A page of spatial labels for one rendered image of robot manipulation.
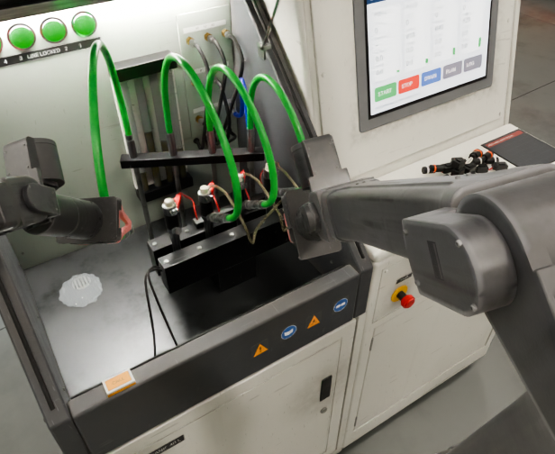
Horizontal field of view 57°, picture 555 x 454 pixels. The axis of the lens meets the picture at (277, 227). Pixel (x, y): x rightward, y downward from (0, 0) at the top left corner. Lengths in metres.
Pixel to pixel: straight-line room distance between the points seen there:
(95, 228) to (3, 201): 0.19
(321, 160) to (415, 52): 0.73
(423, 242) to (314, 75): 0.94
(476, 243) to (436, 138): 1.26
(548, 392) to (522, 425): 0.07
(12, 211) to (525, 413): 0.53
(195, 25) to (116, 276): 0.62
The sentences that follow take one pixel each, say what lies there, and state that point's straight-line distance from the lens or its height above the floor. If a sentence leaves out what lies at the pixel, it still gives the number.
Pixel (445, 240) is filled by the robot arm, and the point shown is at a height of 1.62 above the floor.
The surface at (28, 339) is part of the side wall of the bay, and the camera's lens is 0.97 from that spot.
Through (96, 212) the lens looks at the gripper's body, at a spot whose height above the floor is 1.29.
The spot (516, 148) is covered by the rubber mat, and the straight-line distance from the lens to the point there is 1.57.
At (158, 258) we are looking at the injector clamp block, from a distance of 1.17.
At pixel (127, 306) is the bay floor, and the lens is 1.26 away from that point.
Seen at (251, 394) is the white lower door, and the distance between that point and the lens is 1.21.
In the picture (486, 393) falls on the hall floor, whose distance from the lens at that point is 2.19.
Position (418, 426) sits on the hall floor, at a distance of 2.05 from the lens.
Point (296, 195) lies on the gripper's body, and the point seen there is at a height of 1.30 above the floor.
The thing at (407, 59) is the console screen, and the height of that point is 1.25.
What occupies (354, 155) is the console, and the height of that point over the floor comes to 1.06.
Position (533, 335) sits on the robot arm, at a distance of 0.22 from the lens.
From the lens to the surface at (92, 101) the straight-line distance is 0.85.
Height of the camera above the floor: 1.76
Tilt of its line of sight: 42 degrees down
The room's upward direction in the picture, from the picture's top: straight up
